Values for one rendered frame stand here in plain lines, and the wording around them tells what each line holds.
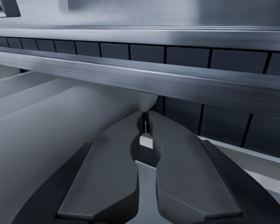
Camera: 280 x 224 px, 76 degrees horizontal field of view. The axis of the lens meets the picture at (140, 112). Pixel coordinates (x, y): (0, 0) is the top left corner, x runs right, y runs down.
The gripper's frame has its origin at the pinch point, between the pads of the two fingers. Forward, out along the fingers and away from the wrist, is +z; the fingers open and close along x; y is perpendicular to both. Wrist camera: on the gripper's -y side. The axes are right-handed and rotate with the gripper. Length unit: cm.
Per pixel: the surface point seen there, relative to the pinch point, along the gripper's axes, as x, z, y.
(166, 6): 2.5, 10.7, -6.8
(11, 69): -20.6, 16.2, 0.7
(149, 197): 0.3, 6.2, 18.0
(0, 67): -21.3, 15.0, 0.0
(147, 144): 0.2, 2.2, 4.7
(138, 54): -0.5, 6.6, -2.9
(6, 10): -16.7, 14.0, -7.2
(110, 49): -3.5, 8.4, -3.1
